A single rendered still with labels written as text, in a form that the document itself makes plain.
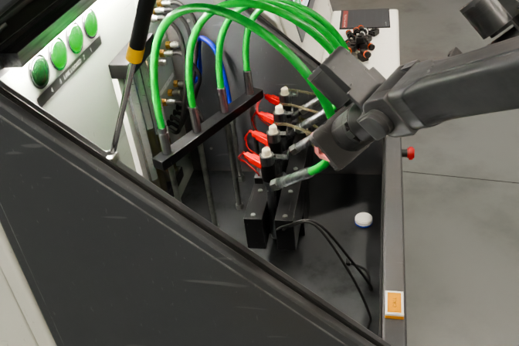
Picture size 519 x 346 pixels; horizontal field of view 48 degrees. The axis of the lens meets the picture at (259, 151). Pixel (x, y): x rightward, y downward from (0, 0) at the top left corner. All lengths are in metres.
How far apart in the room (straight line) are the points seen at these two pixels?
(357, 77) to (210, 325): 0.43
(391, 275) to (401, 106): 0.48
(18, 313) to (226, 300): 0.37
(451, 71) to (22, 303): 0.75
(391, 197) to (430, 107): 0.62
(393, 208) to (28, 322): 0.70
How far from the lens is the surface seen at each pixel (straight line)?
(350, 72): 0.74
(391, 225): 1.18
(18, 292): 1.02
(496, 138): 3.22
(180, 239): 0.80
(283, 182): 1.00
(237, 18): 0.89
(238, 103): 1.30
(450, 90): 0.60
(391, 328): 1.00
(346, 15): 2.04
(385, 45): 1.81
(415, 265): 2.45
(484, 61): 0.56
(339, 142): 0.83
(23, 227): 0.90
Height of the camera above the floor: 1.73
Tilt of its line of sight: 34 degrees down
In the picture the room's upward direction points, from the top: 7 degrees counter-clockwise
